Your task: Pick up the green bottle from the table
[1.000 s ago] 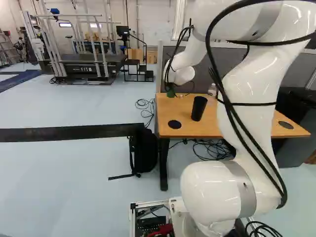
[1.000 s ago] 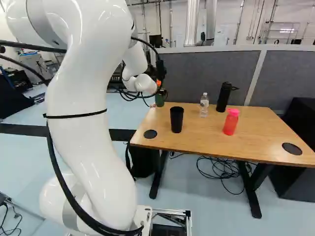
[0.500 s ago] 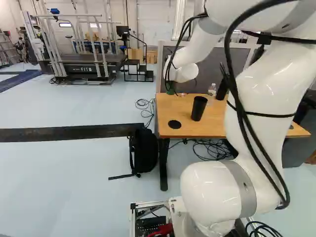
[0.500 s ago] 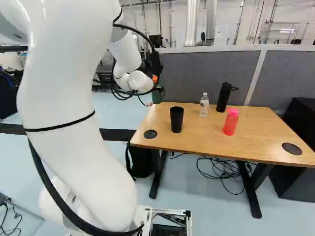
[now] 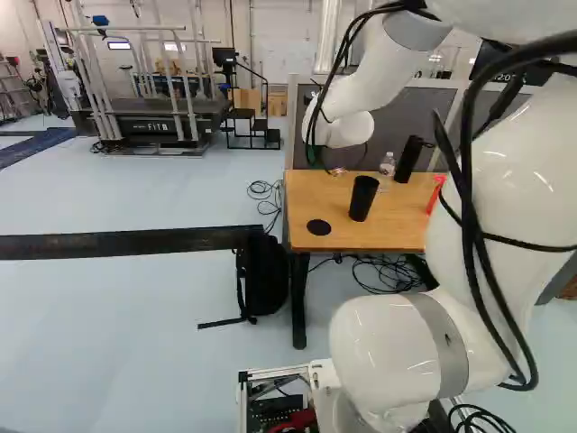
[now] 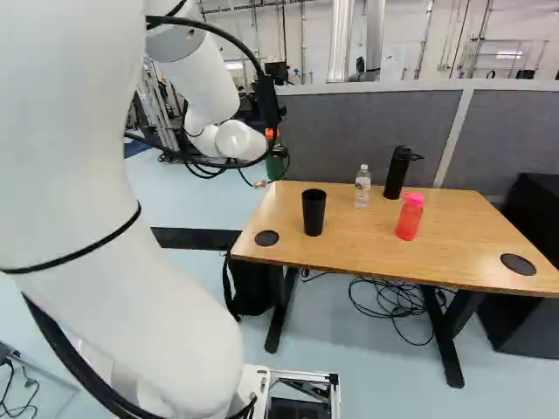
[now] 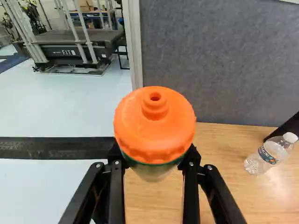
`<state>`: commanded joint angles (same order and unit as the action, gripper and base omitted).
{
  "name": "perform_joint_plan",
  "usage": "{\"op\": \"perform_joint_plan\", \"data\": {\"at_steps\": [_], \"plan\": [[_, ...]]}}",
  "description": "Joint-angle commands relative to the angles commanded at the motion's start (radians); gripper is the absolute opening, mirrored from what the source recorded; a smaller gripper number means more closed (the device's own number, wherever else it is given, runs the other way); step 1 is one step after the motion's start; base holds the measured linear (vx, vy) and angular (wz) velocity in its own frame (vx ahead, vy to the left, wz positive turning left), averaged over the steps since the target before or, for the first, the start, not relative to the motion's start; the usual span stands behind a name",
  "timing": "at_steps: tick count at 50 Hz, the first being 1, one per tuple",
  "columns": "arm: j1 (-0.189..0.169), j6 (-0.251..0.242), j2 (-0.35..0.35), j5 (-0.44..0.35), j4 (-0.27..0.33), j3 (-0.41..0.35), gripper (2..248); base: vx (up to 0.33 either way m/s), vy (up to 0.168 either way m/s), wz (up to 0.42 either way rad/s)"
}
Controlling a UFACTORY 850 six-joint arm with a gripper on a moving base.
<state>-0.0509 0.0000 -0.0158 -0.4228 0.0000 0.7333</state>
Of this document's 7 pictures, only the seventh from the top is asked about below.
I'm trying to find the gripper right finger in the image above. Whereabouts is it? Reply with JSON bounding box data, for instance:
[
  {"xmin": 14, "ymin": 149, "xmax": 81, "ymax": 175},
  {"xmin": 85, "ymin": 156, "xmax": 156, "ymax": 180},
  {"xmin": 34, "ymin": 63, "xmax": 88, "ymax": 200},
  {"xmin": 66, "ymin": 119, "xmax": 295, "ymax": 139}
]
[{"xmin": 177, "ymin": 143, "xmax": 247, "ymax": 224}]

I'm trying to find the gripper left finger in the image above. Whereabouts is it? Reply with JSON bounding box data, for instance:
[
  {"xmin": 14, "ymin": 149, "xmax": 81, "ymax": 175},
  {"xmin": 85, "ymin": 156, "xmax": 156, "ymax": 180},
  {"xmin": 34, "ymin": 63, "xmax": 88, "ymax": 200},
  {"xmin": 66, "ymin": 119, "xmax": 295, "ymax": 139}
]
[{"xmin": 58, "ymin": 141, "xmax": 128, "ymax": 224}]

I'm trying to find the green bottle with orange cap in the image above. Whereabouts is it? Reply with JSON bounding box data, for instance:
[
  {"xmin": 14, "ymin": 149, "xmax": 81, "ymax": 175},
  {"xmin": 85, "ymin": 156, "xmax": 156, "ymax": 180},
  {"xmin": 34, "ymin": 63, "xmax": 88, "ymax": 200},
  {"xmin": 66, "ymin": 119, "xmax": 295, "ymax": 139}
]
[{"xmin": 113, "ymin": 85, "xmax": 196, "ymax": 183}]

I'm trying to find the clear plastic water bottle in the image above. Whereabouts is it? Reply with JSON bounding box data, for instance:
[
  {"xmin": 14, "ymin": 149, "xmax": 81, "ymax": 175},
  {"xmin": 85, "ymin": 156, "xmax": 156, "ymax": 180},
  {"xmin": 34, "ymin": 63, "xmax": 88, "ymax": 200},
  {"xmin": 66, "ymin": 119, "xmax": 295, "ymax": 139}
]
[{"xmin": 243, "ymin": 132, "xmax": 299, "ymax": 175}]

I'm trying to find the wooden table with black legs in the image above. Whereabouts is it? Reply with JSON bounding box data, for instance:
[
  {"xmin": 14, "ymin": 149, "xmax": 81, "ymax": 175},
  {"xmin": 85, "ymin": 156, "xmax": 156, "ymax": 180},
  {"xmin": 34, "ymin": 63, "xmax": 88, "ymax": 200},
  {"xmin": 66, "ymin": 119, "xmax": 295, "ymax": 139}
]
[{"xmin": 121, "ymin": 121, "xmax": 299, "ymax": 224}]

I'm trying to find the black floor strip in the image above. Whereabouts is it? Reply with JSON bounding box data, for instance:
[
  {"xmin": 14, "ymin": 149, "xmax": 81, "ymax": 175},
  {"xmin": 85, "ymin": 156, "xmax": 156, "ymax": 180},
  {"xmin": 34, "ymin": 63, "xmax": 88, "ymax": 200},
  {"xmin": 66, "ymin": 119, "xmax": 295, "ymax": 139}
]
[{"xmin": 0, "ymin": 136, "xmax": 115, "ymax": 161}]

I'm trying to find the black monitor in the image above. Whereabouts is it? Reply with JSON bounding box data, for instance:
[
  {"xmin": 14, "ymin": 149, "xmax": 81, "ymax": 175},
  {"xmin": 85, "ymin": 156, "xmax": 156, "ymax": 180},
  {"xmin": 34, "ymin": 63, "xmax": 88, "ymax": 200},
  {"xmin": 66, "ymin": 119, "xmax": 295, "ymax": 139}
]
[{"xmin": 263, "ymin": 111, "xmax": 299, "ymax": 143}]

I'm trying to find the grey fabric partition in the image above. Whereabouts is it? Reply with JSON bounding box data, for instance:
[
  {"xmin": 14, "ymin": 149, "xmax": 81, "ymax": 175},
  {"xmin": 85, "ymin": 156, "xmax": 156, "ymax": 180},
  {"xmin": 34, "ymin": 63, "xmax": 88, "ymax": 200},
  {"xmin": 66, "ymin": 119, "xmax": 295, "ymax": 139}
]
[{"xmin": 128, "ymin": 0, "xmax": 299, "ymax": 128}]

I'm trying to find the black treadmill with grey rails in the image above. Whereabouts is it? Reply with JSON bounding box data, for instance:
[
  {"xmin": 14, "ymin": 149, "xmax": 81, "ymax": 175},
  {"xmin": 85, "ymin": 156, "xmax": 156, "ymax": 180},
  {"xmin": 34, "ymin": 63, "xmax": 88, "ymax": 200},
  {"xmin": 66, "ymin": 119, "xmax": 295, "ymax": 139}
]
[{"xmin": 4, "ymin": 0, "xmax": 128, "ymax": 77}]

